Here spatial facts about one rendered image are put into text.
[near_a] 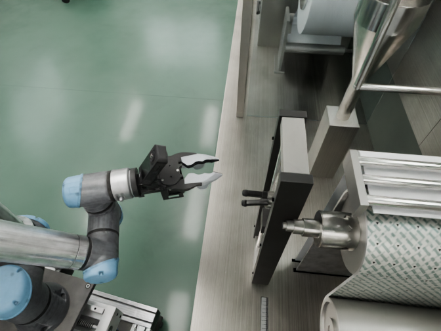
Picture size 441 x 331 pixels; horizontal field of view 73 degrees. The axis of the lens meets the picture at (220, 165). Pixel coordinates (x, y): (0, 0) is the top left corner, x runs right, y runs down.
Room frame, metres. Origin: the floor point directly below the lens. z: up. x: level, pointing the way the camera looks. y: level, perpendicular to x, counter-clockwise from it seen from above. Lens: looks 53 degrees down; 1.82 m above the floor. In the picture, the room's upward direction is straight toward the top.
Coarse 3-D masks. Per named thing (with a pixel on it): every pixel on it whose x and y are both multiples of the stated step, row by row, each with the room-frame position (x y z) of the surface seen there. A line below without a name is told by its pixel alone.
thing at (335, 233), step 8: (320, 216) 0.24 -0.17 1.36; (328, 216) 0.23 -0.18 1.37; (336, 216) 0.23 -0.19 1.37; (344, 216) 0.23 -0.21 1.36; (320, 224) 0.22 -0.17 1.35; (328, 224) 0.22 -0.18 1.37; (336, 224) 0.22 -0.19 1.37; (344, 224) 0.22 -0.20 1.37; (352, 224) 0.22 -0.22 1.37; (320, 232) 0.21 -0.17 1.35; (328, 232) 0.21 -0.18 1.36; (336, 232) 0.21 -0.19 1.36; (344, 232) 0.21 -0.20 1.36; (352, 232) 0.20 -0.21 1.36; (320, 240) 0.20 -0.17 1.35; (328, 240) 0.20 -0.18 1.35; (336, 240) 0.20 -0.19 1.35; (344, 240) 0.20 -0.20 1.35; (352, 240) 0.19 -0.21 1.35; (328, 248) 0.19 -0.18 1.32; (336, 248) 0.19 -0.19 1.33; (344, 248) 0.19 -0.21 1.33; (352, 248) 0.19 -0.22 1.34
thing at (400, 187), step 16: (352, 160) 0.28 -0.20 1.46; (368, 160) 0.28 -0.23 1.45; (384, 160) 0.28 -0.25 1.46; (400, 160) 0.28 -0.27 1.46; (352, 176) 0.25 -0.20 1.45; (368, 176) 0.25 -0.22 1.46; (384, 176) 0.25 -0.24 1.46; (400, 176) 0.26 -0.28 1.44; (416, 176) 0.26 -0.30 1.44; (432, 176) 0.26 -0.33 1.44; (352, 192) 0.23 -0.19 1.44; (384, 192) 0.24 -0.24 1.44; (400, 192) 0.24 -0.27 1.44; (416, 192) 0.24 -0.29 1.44; (432, 192) 0.24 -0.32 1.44; (352, 208) 0.21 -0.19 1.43; (384, 208) 0.21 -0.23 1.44; (400, 208) 0.21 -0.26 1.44; (416, 208) 0.20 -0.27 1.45; (432, 208) 0.20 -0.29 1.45
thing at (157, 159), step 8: (152, 152) 0.40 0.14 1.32; (160, 152) 0.40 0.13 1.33; (144, 160) 0.42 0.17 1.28; (152, 160) 0.39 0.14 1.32; (160, 160) 0.38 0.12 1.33; (144, 168) 0.40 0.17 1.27; (152, 168) 0.38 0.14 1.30; (160, 168) 0.38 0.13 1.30; (144, 176) 0.38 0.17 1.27; (152, 176) 0.38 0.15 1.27; (144, 184) 0.38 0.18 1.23
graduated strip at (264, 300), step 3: (261, 297) 0.22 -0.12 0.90; (264, 297) 0.22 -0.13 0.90; (267, 297) 0.22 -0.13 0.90; (261, 300) 0.21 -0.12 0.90; (264, 300) 0.21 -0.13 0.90; (267, 300) 0.21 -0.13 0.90; (261, 303) 0.20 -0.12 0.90; (264, 303) 0.20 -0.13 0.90; (267, 303) 0.20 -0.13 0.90; (261, 306) 0.19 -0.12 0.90; (264, 306) 0.19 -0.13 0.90; (267, 306) 0.19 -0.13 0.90; (261, 309) 0.18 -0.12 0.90; (264, 309) 0.18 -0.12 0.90; (267, 309) 0.18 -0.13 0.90; (261, 312) 0.18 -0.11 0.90; (264, 312) 0.18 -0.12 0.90; (267, 312) 0.18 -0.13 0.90; (261, 315) 0.17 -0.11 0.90; (264, 315) 0.17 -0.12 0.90; (267, 315) 0.17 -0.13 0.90; (261, 318) 0.16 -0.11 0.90; (264, 318) 0.16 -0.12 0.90; (267, 318) 0.16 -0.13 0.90; (261, 321) 0.15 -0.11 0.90; (264, 321) 0.15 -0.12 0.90; (267, 321) 0.15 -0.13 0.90; (261, 324) 0.14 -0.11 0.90; (264, 324) 0.14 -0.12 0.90; (267, 324) 0.14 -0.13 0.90; (261, 327) 0.14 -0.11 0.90; (264, 327) 0.14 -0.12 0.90; (267, 327) 0.14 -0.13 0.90; (261, 330) 0.13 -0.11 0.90; (264, 330) 0.13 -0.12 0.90; (267, 330) 0.13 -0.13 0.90
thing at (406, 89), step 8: (360, 88) 0.51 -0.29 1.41; (368, 88) 0.50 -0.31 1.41; (376, 88) 0.50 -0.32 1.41; (384, 88) 0.50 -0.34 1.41; (392, 88) 0.50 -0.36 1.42; (400, 88) 0.50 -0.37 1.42; (408, 88) 0.50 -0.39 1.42; (416, 88) 0.50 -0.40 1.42; (424, 88) 0.50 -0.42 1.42; (432, 88) 0.50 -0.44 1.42; (440, 88) 0.50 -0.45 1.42
